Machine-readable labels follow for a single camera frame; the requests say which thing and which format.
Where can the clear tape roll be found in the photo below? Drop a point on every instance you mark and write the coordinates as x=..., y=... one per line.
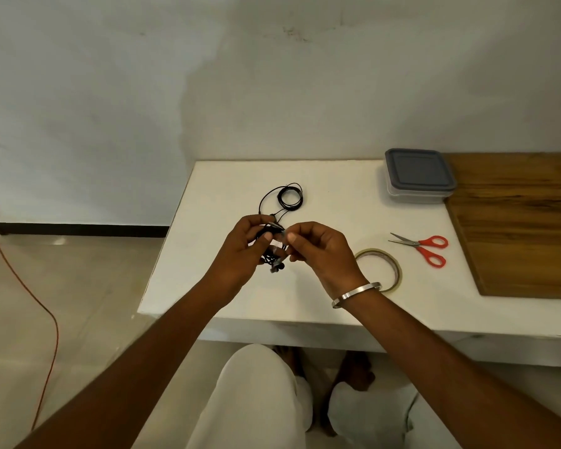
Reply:
x=397, y=275

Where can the black skirting board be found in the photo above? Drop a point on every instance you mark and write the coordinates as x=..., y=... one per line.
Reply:
x=84, y=230

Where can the container with grey lid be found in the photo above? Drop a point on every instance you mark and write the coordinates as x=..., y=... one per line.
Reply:
x=418, y=170

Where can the brown wooden board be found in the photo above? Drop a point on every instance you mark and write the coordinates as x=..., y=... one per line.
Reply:
x=523, y=219

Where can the person's right foot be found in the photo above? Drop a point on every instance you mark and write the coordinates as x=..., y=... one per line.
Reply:
x=355, y=369

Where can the person's left foot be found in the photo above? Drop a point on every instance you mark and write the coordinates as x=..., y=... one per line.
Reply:
x=290, y=360

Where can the person's foot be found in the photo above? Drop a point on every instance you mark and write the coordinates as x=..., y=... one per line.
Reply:
x=355, y=369
x=290, y=360

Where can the person's right hand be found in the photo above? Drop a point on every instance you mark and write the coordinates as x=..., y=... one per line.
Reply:
x=327, y=257

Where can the person's white trousers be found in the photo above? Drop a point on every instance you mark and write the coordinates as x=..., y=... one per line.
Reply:
x=257, y=406

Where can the person's left hand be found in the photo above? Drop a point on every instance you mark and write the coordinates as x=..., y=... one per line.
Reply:
x=238, y=261

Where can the person's right forearm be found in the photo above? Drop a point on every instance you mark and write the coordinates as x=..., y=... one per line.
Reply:
x=449, y=378

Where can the person's left forearm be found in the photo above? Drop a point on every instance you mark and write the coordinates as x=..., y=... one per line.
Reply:
x=121, y=378

